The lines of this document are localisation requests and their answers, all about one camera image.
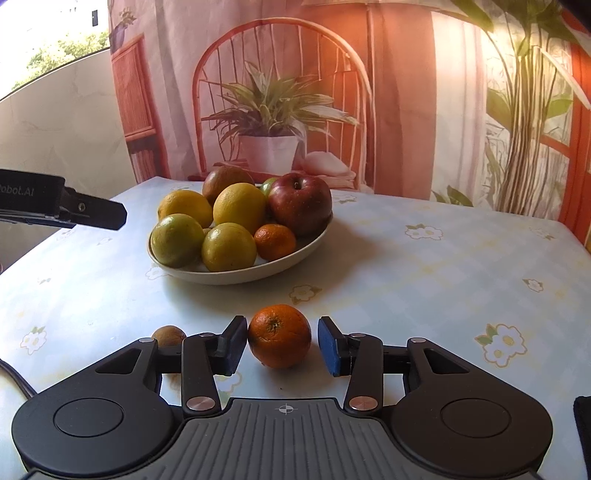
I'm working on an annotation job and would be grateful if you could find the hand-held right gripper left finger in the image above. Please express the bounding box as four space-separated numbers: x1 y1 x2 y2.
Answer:
95 316 248 414

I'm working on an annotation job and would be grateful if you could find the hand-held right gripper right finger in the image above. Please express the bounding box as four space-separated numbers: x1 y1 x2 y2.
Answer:
318 316 474 412

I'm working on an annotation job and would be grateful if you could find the printed backdrop cloth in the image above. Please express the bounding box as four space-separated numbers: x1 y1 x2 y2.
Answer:
107 0 591 252

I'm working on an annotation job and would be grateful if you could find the orange tangerine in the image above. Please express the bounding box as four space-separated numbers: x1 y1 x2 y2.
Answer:
248 304 313 370

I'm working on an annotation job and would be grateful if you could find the beige plate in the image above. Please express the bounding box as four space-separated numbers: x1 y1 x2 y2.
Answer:
147 210 334 285

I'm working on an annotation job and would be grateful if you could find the black object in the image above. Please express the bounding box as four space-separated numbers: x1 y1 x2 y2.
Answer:
574 396 591 462

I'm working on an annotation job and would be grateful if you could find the red apple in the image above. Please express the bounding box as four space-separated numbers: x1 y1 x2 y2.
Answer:
269 173 333 237

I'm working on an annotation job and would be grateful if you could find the window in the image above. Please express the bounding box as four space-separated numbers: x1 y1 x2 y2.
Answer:
0 0 112 100

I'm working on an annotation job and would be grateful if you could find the yellow green citrus fruit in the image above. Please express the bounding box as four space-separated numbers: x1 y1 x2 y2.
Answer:
201 222 258 272
150 213 205 269

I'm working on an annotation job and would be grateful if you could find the floral checked tablecloth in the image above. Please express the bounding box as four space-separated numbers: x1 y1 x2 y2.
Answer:
0 176 591 480

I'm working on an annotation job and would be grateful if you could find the brown kiwi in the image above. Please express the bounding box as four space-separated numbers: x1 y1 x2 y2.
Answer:
151 325 188 348

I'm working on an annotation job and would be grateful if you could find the small tangerine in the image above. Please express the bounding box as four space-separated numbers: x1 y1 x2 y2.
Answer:
254 224 297 262

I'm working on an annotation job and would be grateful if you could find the reddish brown apple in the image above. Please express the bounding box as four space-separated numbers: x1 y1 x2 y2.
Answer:
202 165 256 206

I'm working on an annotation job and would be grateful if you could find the black cable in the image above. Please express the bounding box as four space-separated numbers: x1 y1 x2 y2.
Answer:
0 359 38 398

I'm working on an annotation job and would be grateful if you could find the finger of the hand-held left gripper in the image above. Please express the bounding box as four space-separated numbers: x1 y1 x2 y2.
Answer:
58 187 129 230

